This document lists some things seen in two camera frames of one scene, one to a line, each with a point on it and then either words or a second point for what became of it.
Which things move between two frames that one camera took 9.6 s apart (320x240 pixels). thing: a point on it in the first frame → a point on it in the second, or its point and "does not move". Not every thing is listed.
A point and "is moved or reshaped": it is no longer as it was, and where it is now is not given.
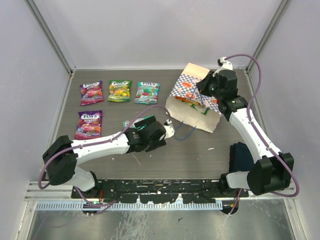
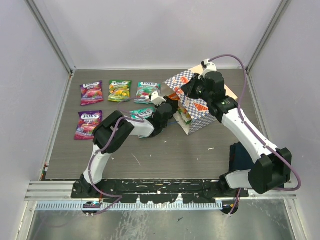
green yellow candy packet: (119, 90) does not move
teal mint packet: (126, 123) is moved or reshaped
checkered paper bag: (186, 104) is moved or reshaped
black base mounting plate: (147, 191) does not move
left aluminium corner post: (39, 13) does not move
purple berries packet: (89, 125) does not move
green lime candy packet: (203, 109) → (186, 116)
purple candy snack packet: (91, 93) does not move
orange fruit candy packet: (184, 100) → (174, 96)
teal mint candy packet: (147, 93) does not move
